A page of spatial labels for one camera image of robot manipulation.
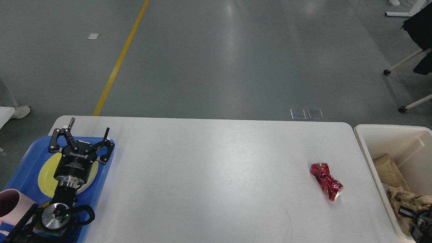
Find beige office chair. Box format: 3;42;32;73
383;47;432;113

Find pink ribbed mug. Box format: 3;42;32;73
0;189;36;242

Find white shoe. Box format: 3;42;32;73
9;106;31;120

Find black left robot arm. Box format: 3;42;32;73
1;117;115;243

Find cream plastic bin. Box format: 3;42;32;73
354;125;432;243

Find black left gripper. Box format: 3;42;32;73
48;117;115;189

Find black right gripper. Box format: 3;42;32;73
398;206;432;243

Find floor outlet plates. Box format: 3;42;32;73
290;109;324;120

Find yellow plastic plate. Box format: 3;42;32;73
38;152;98;198

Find blue plastic tray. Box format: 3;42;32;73
0;136;115;243

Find red foil wrapper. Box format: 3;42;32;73
310;163;344;201

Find white desk frame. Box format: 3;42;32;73
384;0;431;18

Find beige napkin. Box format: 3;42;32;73
387;186;416;216
399;192;432;212

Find brown paper bag in bin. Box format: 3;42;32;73
372;153;410;192

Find black jacket on chair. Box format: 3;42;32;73
402;3;432;75

